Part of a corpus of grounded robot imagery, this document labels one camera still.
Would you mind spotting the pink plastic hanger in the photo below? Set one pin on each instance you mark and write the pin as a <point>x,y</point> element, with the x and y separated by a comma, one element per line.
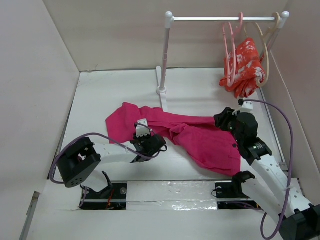
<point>230,56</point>

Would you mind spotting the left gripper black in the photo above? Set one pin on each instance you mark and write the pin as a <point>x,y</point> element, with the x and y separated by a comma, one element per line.
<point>135,138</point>

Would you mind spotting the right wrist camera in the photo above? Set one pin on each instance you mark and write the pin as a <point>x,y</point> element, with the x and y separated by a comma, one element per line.
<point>245,106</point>

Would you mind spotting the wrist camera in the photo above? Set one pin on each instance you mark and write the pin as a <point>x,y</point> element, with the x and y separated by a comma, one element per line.
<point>142,129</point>
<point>245,106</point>

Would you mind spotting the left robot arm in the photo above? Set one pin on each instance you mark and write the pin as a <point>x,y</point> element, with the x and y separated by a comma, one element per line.
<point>78,160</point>

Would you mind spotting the orange white patterned garment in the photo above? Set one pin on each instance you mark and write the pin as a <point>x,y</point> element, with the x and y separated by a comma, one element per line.
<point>249,70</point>

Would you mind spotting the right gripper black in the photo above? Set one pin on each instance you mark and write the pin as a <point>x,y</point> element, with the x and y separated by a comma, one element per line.
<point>221,119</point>

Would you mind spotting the white clothes rack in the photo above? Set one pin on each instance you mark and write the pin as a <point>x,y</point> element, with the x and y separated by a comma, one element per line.
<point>264,23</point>

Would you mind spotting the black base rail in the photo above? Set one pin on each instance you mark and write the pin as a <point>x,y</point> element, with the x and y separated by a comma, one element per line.
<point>187,195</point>

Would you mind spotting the pink trousers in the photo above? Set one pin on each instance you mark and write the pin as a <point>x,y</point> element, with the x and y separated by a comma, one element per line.
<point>210,147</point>

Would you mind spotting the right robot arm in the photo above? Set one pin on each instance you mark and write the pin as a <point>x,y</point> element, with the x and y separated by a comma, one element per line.
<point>297,218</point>

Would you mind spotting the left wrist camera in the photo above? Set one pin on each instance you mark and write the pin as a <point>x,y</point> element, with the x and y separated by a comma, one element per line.
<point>142,129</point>

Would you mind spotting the beige wooden hanger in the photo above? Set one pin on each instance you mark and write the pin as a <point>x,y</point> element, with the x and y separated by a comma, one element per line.
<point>265,55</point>

